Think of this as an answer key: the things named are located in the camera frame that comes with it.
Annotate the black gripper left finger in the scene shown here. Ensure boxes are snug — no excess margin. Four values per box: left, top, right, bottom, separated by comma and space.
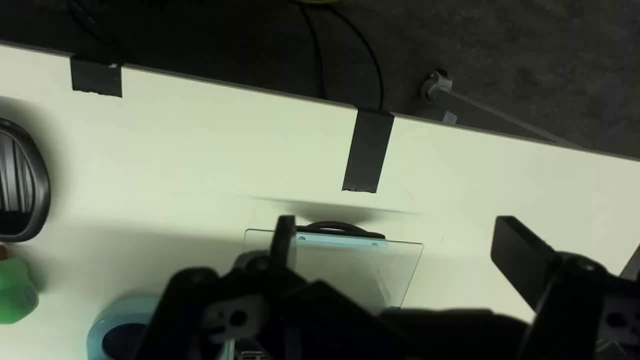
136, 214, 310, 360

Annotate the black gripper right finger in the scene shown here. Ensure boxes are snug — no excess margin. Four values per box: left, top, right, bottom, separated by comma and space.
490, 214, 611, 360

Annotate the glass oven door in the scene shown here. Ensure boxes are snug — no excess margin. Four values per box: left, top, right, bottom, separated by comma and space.
243, 220, 426, 315

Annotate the black tape strip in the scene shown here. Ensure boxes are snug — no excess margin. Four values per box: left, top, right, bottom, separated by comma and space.
341, 108, 397, 195
68, 55, 127, 100

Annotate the metal tripod rod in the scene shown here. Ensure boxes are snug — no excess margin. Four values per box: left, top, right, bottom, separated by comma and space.
418, 67, 576, 149

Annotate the black ribbed tray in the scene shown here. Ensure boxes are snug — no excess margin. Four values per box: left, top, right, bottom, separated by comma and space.
0, 115, 53, 244

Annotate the green toy pear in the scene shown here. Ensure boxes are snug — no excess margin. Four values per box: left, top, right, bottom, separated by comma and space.
0, 254, 40, 325

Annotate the black floor cable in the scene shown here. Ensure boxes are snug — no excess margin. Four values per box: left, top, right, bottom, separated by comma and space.
293, 0, 331, 101
327, 3, 390, 112

